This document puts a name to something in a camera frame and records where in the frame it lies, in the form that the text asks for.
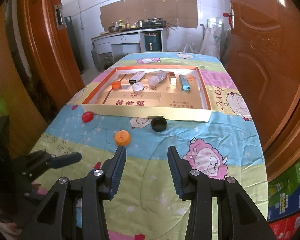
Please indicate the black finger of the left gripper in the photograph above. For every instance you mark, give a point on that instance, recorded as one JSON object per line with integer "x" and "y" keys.
{"x": 64, "y": 160}

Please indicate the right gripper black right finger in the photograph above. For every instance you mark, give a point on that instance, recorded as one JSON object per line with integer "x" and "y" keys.
{"x": 182, "y": 175}

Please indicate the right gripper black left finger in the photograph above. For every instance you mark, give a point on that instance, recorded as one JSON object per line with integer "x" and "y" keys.
{"x": 113, "y": 170}

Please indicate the orange bottle cap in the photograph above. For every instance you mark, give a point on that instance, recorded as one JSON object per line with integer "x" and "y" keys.
{"x": 122, "y": 138}
{"x": 116, "y": 85}

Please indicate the black bottle cap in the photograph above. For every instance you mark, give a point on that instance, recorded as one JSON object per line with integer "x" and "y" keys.
{"x": 158, "y": 124}

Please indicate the red bottle cap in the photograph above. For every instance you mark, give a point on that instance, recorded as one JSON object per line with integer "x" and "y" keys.
{"x": 87, "y": 117}

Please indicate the shallow orange cardboard box tray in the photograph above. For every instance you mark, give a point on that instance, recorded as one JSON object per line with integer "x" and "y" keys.
{"x": 170, "y": 102}

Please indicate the light blue lighter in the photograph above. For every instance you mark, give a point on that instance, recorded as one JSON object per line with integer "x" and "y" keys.
{"x": 184, "y": 82}

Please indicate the orange open bottle cap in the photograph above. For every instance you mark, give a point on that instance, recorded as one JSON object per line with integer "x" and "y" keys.
{"x": 116, "y": 85}

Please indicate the white bottle cap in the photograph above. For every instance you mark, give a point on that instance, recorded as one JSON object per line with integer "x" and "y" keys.
{"x": 137, "y": 87}

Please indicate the gold lipstick case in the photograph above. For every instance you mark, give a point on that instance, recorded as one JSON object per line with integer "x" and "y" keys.
{"x": 173, "y": 78}

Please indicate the clear plastic bottle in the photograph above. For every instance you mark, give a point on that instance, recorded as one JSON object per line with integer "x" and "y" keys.
{"x": 156, "y": 78}

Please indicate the white black rectangular lighter box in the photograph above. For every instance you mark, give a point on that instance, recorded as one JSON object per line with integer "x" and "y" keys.
{"x": 137, "y": 77}

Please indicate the green blue cardboard box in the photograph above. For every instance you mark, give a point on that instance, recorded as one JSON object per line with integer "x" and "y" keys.
{"x": 284, "y": 193}

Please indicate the white kitchen counter cabinet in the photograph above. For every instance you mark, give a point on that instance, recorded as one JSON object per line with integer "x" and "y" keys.
{"x": 111, "y": 47}

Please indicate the white plastic bag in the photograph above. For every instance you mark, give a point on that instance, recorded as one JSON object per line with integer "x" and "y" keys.
{"x": 212, "y": 41}

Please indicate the dark green air fryer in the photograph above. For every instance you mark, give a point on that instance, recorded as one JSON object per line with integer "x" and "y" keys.
{"x": 153, "y": 42}

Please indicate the black gas stove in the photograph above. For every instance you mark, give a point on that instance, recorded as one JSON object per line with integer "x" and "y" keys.
{"x": 153, "y": 23}

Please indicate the brown wooden door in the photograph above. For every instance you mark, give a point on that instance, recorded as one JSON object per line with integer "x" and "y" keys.
{"x": 264, "y": 62}

